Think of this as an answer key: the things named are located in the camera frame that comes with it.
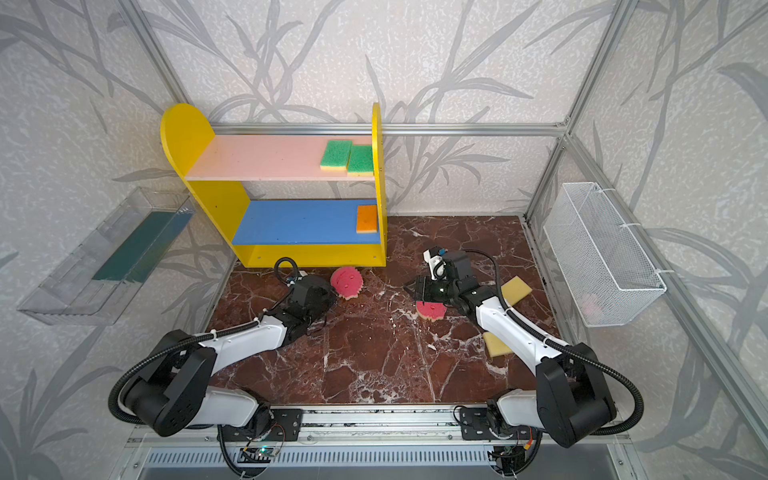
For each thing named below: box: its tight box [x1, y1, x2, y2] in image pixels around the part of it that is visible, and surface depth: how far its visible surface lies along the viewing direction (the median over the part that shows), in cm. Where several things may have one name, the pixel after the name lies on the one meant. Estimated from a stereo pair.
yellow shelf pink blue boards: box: [160, 103, 388, 268], surface depth 90 cm
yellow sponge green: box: [347, 145, 374, 176], surface depth 77 cm
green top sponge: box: [320, 140, 353, 171], surface depth 79 cm
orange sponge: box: [356, 205, 377, 233], surface depth 98 cm
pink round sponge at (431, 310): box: [415, 301, 447, 322], surface depth 93 cm
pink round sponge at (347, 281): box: [330, 266, 364, 300], surface depth 96 cm
